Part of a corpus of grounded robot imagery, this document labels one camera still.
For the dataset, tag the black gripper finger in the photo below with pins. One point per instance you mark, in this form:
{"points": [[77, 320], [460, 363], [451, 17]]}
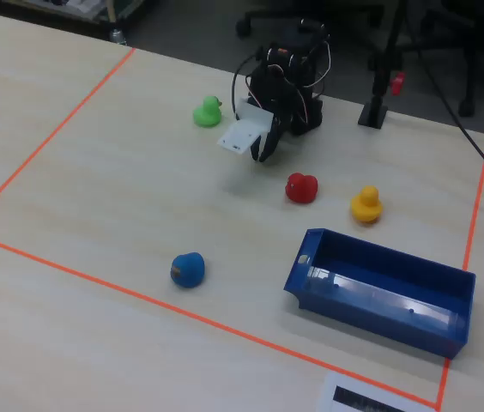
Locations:
{"points": [[273, 143], [257, 148]]}

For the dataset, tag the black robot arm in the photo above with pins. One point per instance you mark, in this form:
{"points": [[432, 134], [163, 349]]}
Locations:
{"points": [[306, 86]]}

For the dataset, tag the red rubber duck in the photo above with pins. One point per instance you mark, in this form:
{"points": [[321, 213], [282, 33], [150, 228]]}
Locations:
{"points": [[301, 187]]}

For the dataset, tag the green rubber duck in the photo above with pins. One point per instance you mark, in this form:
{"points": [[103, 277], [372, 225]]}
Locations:
{"points": [[207, 113]]}

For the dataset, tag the yellow rubber duck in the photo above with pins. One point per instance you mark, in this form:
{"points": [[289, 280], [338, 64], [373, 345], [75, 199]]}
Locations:
{"points": [[367, 206]]}

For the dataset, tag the blue rubber duck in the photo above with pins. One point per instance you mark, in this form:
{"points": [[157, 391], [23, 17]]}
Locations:
{"points": [[187, 269]]}

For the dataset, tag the blue plastic box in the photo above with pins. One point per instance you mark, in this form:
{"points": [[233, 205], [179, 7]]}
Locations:
{"points": [[379, 296]]}

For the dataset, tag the black clamp stand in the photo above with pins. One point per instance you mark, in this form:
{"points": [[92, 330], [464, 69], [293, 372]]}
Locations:
{"points": [[379, 86]]}

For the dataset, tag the black office chair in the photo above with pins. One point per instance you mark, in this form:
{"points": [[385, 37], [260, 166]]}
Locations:
{"points": [[310, 13], [469, 51]]}

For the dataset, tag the red clamp knob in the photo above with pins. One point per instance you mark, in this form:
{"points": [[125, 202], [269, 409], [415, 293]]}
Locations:
{"points": [[397, 83]]}

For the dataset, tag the clear plastic bottle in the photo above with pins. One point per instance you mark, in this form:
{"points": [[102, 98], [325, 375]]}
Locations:
{"points": [[117, 37]]}

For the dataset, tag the orange tape line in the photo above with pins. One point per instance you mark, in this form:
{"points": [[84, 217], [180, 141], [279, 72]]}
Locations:
{"points": [[49, 136], [190, 316], [474, 223]]}

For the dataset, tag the storage shelf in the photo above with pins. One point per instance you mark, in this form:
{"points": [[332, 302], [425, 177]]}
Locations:
{"points": [[74, 10]]}

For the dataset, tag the white printed paper label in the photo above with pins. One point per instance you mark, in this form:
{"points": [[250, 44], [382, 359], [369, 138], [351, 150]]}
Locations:
{"points": [[366, 397]]}

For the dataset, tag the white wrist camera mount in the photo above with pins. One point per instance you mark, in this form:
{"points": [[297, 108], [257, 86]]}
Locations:
{"points": [[244, 131]]}

